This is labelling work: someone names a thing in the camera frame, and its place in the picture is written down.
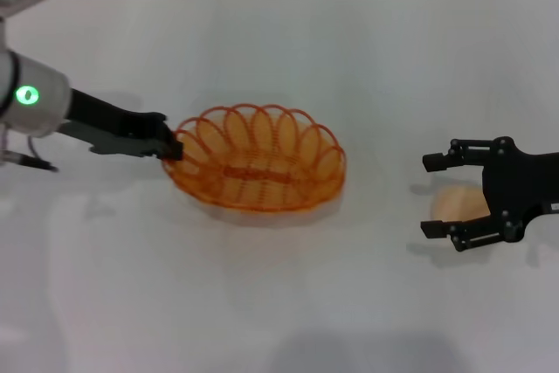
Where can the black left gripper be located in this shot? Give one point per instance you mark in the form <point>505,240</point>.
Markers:
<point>100,115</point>

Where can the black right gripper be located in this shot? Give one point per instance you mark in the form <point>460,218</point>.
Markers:
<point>519,189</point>

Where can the pale round bread bun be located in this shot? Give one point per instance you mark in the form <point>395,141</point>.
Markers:
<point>458,205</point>

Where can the orange woven plastic basket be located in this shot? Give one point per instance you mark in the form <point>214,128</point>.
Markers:
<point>262,172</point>

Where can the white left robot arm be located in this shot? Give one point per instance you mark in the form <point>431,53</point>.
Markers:
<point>35,93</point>

